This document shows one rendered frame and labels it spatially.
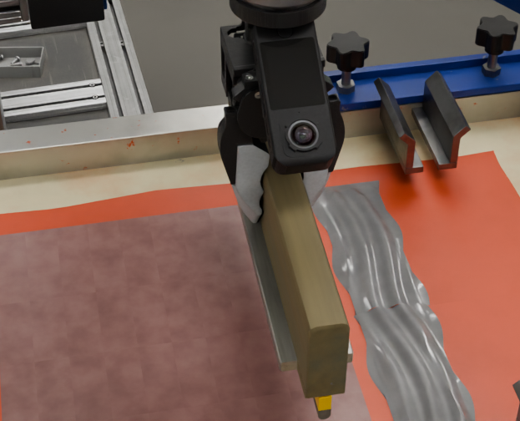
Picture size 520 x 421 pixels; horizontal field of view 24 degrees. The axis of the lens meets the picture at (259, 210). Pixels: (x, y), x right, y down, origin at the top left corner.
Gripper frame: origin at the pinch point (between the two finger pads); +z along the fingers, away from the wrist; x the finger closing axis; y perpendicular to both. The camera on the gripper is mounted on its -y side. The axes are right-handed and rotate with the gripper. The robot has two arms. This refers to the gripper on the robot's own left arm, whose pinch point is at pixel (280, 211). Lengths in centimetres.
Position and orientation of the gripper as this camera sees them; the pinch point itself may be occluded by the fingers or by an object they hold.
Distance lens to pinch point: 99.7
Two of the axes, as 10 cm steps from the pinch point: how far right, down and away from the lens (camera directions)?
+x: -9.8, 1.3, -1.5
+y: -1.9, -6.5, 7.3
